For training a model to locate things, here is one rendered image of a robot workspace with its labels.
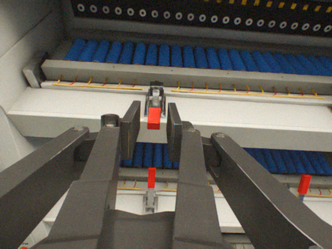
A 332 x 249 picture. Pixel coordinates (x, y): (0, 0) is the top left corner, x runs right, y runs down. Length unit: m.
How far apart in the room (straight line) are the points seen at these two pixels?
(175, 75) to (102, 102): 0.11
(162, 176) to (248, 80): 0.22
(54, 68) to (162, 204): 0.28
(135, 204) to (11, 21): 0.33
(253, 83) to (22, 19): 0.33
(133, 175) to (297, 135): 0.27
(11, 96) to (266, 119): 0.33
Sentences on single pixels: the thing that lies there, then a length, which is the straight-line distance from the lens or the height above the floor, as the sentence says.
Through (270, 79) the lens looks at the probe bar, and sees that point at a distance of 0.33.
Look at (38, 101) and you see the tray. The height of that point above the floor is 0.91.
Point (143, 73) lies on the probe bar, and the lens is 0.28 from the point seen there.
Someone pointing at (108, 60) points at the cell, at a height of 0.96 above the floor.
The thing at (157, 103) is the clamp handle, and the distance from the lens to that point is 0.23.
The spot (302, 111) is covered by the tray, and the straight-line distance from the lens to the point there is 0.34.
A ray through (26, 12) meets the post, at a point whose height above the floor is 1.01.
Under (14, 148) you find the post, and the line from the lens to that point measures 0.33.
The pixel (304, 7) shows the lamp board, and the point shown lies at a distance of 0.43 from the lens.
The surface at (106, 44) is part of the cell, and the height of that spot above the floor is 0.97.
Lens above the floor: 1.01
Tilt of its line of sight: 28 degrees down
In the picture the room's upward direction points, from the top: 5 degrees clockwise
